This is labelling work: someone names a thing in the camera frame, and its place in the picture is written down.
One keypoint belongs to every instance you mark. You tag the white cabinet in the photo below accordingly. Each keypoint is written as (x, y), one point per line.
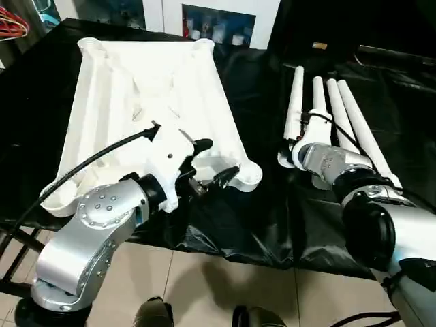
(163, 10)

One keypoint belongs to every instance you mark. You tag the black folding table frame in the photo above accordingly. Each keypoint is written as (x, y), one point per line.
(17, 262)

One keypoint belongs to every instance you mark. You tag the black mat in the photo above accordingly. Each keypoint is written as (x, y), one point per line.
(259, 88)

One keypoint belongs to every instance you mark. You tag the white plastic table top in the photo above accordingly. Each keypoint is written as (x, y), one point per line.
(122, 102)

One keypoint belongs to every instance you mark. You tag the small yellow tag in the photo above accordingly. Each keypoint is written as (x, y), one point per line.
(320, 46)

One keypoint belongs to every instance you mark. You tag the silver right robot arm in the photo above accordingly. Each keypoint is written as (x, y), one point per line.
(381, 218)

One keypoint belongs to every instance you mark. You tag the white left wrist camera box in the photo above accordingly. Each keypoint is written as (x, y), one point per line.
(170, 160)

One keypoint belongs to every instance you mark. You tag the white plastic table leg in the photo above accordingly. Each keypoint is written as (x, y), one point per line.
(339, 109)
(318, 95)
(294, 102)
(361, 129)

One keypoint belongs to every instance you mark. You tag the grey robot foot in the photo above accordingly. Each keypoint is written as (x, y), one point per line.
(255, 317)
(153, 313)

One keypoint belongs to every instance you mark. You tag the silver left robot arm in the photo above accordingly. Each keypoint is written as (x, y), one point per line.
(88, 245)

